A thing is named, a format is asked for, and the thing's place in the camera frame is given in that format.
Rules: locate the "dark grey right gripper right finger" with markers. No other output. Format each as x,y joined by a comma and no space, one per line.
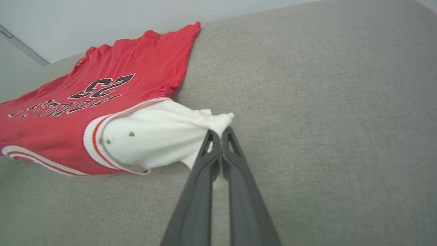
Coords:
244,198

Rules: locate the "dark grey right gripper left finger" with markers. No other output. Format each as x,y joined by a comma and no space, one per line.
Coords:
199,191

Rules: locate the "red white basketball jersey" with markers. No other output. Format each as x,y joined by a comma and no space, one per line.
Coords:
143,65

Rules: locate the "grey fabric sofa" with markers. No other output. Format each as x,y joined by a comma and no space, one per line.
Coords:
324,119

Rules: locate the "grey metal wall bar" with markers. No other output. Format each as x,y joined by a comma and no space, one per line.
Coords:
24,48

